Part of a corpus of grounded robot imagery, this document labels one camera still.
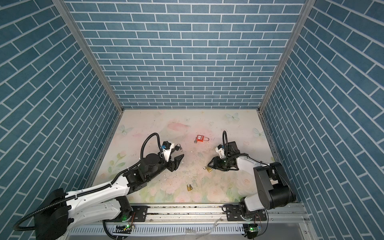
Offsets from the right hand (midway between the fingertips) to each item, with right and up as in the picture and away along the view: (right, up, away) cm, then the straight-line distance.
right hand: (210, 164), depth 89 cm
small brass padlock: (-13, -11, -7) cm, 18 cm away
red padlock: (-5, +14, +13) cm, 20 cm away
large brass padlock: (-1, -3, -1) cm, 3 cm away
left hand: (-17, +9, -12) cm, 23 cm away
